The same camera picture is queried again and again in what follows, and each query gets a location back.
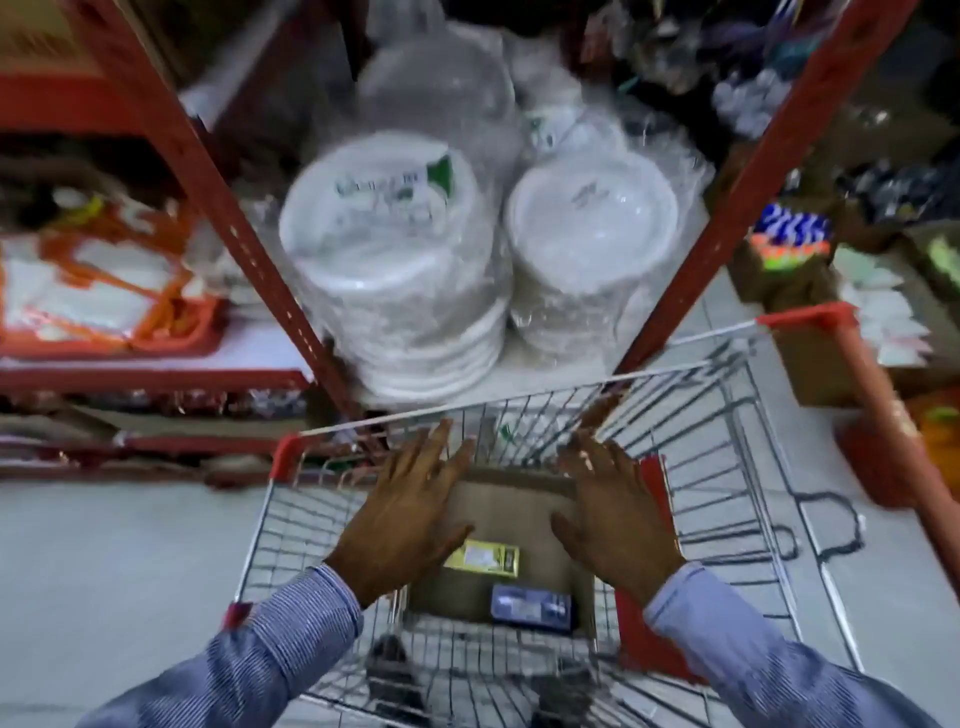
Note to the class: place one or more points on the person's right hand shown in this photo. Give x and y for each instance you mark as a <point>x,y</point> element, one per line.
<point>619,525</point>

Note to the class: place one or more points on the person's left hand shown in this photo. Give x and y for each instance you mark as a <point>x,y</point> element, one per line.
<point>405,517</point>

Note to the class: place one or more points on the person's right little finger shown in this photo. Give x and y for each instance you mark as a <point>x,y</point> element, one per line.
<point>637,486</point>

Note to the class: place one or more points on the person's left middle finger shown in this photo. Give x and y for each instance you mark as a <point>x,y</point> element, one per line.
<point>436,450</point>

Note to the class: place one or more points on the person's right middle finger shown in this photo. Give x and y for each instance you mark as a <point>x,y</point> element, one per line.
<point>592,454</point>

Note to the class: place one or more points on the person's left little finger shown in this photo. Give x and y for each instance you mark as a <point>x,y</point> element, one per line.
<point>386,480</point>

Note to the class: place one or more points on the person's right thumb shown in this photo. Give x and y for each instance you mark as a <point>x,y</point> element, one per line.
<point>570,536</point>

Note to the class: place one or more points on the person's left thumb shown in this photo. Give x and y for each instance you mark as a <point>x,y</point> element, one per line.
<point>454,541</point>

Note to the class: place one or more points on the person's left forearm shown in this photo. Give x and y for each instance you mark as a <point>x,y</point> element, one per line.
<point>247,660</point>

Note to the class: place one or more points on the person's right forearm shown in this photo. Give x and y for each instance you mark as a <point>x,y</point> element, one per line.
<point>750,660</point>

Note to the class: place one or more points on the yellow packet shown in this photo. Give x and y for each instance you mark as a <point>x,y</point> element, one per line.
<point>481,559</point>

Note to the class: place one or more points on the brown cardboard box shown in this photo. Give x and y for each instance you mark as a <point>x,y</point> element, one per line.
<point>510,510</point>

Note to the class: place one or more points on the blue packet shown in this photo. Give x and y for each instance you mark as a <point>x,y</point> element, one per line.
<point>531,606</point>

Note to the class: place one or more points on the large wrapped white plate stack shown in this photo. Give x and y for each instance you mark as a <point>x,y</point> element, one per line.
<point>390,255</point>

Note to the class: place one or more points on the cardboard display box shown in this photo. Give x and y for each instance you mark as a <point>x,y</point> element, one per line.
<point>810,360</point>

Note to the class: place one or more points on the medium wrapped white plate stack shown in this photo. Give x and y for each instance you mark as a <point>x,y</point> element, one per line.
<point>592,240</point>

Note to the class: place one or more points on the red metal shelf rack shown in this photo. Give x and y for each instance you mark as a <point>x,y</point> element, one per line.
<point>247,247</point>

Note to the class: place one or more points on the pile of white packets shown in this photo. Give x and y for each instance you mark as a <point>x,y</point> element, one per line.
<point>889,307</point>

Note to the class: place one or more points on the orange tray with white items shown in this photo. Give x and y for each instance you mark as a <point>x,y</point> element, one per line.
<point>112,300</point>

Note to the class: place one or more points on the clear wrapped plate stack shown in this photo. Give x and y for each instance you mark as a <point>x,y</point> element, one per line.
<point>442,90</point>

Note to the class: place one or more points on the bag of small white items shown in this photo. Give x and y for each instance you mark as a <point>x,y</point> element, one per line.
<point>750,105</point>

